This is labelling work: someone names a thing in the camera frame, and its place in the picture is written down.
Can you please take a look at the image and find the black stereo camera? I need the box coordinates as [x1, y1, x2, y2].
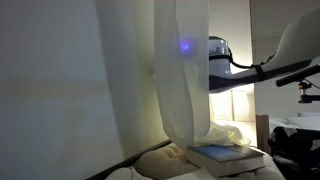
[276, 64, 320, 87]

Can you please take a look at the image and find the cream tufted cushion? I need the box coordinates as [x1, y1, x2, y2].
[104, 144, 286, 180]

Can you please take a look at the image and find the sheer white curtain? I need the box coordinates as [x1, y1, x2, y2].
[96, 0, 252, 152]

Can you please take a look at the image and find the wooden bed post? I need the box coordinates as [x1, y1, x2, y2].
[256, 115, 271, 153]

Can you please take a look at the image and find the blue black Borges book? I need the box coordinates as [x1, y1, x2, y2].
[186, 145, 264, 177]

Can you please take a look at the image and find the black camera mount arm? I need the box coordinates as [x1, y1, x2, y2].
[298, 81, 320, 104]

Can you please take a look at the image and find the dark bed with bedding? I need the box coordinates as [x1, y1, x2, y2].
[268, 112, 320, 180]

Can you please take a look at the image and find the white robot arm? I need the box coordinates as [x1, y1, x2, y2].
[208, 7, 320, 93]

